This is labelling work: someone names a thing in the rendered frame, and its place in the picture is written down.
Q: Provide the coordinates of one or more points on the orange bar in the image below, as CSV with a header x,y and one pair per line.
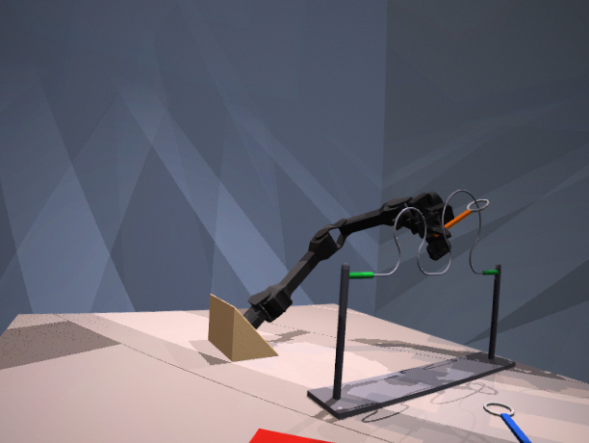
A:
x,y
464,215

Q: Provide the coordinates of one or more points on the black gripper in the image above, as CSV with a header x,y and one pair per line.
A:
x,y
437,247

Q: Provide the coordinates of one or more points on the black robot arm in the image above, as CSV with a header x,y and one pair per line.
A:
x,y
277,298

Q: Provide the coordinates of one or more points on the grey ring with blue handle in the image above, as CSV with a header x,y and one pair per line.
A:
x,y
509,421

